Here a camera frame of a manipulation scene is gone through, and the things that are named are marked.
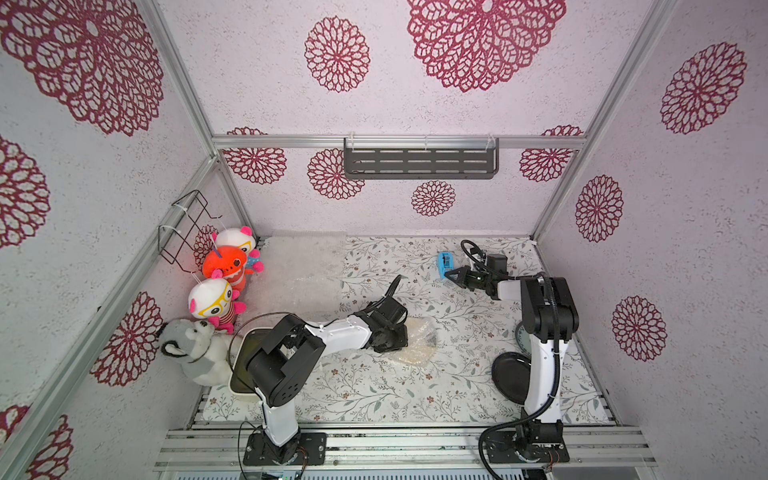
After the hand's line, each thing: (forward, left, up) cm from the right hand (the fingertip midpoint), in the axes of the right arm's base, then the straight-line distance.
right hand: (446, 269), depth 106 cm
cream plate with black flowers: (-27, +10, -1) cm, 29 cm away
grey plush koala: (-37, +68, +10) cm, 78 cm away
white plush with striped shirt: (-24, +68, +17) cm, 74 cm away
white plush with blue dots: (-1, +67, +17) cm, 70 cm away
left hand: (-27, +15, -2) cm, 31 cm away
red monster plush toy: (-12, +68, +17) cm, 71 cm away
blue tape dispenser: (+4, 0, -1) cm, 5 cm away
